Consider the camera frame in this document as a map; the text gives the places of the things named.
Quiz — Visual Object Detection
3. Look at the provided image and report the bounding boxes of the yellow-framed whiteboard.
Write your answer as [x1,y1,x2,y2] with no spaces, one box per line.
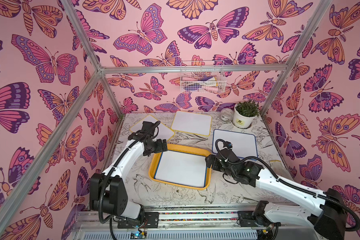
[130,115,175,141]
[171,111,212,136]

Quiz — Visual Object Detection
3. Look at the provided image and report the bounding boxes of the blue-framed whiteboard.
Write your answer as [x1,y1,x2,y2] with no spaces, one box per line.
[212,130,258,159]
[153,151,207,189]

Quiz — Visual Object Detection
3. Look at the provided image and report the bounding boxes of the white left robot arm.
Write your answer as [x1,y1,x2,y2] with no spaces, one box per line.
[89,121,168,228]

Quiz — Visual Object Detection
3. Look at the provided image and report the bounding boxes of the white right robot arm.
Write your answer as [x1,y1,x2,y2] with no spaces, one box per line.
[205,139,360,240]

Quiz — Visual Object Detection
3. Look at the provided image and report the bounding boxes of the white knit work glove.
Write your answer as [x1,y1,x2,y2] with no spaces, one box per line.
[269,160,285,175]

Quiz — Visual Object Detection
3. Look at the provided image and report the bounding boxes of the clear tape roll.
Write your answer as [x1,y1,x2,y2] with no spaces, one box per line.
[220,108,234,123]

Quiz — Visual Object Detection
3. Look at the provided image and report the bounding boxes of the potted green plant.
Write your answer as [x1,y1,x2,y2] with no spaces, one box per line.
[232,100,260,129]

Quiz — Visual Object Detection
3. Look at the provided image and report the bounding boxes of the green circuit board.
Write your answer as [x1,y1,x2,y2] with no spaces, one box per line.
[130,232,147,240]

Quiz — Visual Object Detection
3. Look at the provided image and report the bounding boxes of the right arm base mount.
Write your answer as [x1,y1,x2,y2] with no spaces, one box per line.
[237,201,281,229]

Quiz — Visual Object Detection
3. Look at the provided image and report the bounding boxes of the aluminium rail base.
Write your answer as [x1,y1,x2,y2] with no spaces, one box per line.
[69,204,323,240]

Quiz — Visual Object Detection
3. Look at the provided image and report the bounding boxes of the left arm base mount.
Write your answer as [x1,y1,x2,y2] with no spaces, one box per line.
[117,212,160,229]

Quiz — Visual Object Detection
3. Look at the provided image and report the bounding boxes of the white wire wall basket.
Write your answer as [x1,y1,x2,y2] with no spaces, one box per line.
[179,60,227,94]

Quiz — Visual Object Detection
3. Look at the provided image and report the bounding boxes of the aluminium cage frame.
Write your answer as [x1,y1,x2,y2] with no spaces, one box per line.
[0,0,334,240]

